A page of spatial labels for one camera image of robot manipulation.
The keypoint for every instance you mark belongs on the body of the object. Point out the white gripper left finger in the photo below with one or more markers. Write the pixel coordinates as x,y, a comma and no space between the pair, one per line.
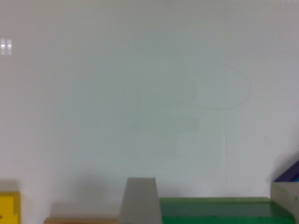
140,202

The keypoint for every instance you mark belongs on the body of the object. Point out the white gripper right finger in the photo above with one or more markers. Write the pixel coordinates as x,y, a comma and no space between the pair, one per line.
286,194

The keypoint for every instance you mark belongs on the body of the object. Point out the green square block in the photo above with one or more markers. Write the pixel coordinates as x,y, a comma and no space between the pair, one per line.
244,210

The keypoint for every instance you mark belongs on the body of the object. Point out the dark purple square block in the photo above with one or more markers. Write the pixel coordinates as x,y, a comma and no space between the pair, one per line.
290,175

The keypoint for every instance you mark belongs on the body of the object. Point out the yellow notched block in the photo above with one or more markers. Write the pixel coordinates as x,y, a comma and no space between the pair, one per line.
10,207

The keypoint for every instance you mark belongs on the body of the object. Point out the wooden peg base board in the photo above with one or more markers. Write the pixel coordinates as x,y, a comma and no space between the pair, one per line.
63,220

